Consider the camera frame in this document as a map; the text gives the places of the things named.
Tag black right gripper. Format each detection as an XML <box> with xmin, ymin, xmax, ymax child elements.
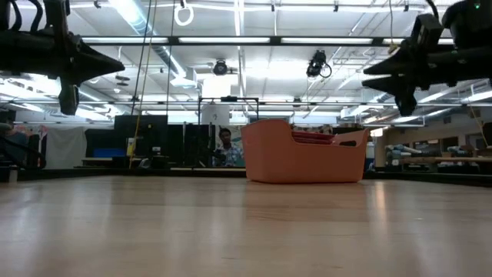
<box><xmin>361</xmin><ymin>14</ymin><xmax>463</xmax><ymax>118</ymax></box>

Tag person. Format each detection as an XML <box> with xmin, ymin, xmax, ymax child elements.
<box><xmin>211</xmin><ymin>128</ymin><xmax>245</xmax><ymax>169</ymax></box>

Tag black partition panel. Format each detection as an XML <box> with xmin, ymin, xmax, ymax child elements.
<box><xmin>168</xmin><ymin>123</ymin><xmax>216</xmax><ymax>167</ymax></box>

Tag silver ventilation duct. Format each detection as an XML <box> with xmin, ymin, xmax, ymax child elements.
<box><xmin>109</xmin><ymin>0</ymin><xmax>189</xmax><ymax>80</ymax></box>

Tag white board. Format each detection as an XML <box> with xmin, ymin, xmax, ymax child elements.
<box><xmin>201</xmin><ymin>103</ymin><xmax>231</xmax><ymax>126</ymax></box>

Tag white blue container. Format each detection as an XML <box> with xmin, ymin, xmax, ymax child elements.
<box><xmin>367</xmin><ymin>141</ymin><xmax>377</xmax><ymax>172</ymax></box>

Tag white cloth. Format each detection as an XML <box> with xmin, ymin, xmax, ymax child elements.
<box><xmin>45</xmin><ymin>126</ymin><xmax>88</xmax><ymax>170</ymax></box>

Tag thin black frame rail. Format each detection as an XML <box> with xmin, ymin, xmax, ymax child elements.
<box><xmin>7</xmin><ymin>100</ymin><xmax>492</xmax><ymax>108</ymax></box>

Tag hanging cable with yellow tag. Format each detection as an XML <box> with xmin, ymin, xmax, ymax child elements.
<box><xmin>387</xmin><ymin>0</ymin><xmax>400</xmax><ymax>55</ymax></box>

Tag thin black hanging cable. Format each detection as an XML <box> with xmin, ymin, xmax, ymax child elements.
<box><xmin>165</xmin><ymin>0</ymin><xmax>177</xmax><ymax>116</ymax></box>

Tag pile of red snack packets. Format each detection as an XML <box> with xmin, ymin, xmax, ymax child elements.
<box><xmin>291</xmin><ymin>130</ymin><xmax>336</xmax><ymax>145</ymax></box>

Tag white cable ring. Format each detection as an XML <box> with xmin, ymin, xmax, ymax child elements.
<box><xmin>173</xmin><ymin>0</ymin><xmax>195</xmax><ymax>28</ymax></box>

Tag black frame bar with lights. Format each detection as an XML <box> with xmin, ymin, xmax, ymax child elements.
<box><xmin>80</xmin><ymin>35</ymin><xmax>457</xmax><ymax>48</ymax></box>

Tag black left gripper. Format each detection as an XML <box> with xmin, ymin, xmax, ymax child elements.
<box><xmin>15</xmin><ymin>0</ymin><xmax>125</xmax><ymax>117</ymax></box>

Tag black stand frame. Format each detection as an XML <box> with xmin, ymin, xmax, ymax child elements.
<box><xmin>197</xmin><ymin>95</ymin><xmax>261</xmax><ymax>126</ymax></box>

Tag wooden background table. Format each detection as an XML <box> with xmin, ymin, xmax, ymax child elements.
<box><xmin>434</xmin><ymin>155</ymin><xmax>492</xmax><ymax>163</ymax></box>

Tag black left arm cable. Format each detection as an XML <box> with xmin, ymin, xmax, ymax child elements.
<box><xmin>8</xmin><ymin>0</ymin><xmax>44</xmax><ymax>32</ymax></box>

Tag black overhead camera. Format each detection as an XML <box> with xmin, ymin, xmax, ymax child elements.
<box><xmin>305</xmin><ymin>48</ymin><xmax>333</xmax><ymax>79</ymax></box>

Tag blue box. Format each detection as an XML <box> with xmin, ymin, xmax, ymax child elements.
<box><xmin>93</xmin><ymin>148</ymin><xmax>127</xmax><ymax>159</ymax></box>

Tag orange plastic basket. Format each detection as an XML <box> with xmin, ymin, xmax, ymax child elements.
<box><xmin>241</xmin><ymin>118</ymin><xmax>371</xmax><ymax>185</ymax></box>

